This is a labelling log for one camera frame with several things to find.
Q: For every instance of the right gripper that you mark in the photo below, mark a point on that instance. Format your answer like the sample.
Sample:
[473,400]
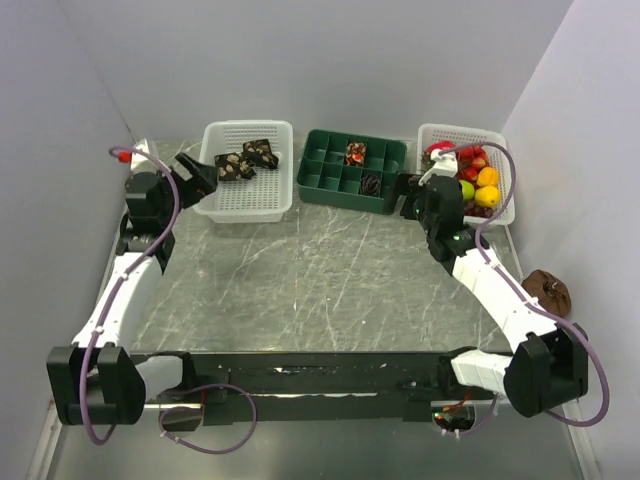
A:
[408,185]

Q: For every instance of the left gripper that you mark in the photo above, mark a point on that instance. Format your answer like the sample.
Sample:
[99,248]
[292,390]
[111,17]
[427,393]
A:
[202,182]

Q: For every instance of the black gold floral tie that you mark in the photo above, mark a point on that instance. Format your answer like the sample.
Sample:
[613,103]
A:
[238,166]

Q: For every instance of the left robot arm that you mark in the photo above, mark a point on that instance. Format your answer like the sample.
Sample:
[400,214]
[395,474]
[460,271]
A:
[94,380]

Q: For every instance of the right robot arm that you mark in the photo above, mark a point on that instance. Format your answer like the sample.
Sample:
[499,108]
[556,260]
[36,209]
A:
[547,364]

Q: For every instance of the dark striped rolled tie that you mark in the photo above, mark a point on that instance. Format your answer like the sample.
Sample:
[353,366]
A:
[370,185]

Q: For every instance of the dark grapes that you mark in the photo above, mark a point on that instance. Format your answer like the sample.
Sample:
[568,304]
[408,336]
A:
[474,210]

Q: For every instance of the green apple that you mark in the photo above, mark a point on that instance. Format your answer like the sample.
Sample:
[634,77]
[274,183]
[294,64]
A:
[467,190]

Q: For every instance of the pink dragon fruit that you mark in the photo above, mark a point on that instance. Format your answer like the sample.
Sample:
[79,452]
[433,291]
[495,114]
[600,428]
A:
[441,145]

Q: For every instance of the red strawberries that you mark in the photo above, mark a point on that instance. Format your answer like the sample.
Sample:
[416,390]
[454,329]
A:
[471,161]

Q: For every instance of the yellow lemon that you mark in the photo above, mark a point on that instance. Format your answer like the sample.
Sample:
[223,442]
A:
[487,197]

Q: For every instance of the white empty plastic basket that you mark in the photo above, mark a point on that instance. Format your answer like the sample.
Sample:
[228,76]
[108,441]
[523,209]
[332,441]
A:
[266,197]

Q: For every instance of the orange fruit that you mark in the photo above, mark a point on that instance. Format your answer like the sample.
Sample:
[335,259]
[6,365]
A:
[488,176]

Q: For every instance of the red floral rolled tie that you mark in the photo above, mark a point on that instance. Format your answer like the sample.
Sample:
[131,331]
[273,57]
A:
[355,154]

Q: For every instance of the green divided organizer tray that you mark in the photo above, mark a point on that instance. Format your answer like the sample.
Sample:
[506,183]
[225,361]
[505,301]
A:
[323,178]

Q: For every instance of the white fruit basket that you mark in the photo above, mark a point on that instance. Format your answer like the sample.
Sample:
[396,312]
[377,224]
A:
[431,133]

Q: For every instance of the brown paper bag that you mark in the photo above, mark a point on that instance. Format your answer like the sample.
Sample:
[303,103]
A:
[552,294]

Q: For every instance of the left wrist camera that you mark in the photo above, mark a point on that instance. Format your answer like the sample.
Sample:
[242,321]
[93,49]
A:
[140,163]

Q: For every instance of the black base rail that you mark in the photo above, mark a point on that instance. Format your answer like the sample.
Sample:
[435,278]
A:
[270,386]

